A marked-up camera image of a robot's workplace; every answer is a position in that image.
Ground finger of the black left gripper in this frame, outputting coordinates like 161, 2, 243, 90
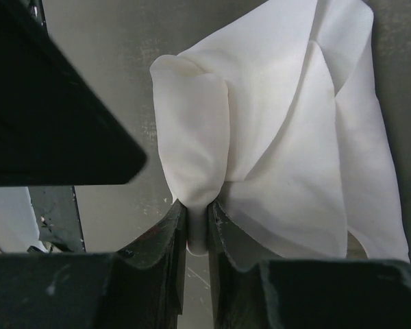
0, 1, 147, 187

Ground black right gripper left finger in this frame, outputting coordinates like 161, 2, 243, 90
0, 202, 186, 328

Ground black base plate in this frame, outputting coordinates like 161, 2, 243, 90
28, 186, 86, 253

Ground white underwear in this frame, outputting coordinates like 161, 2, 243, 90
150, 1, 409, 261

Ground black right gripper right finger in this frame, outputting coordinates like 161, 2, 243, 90
208, 202, 411, 328

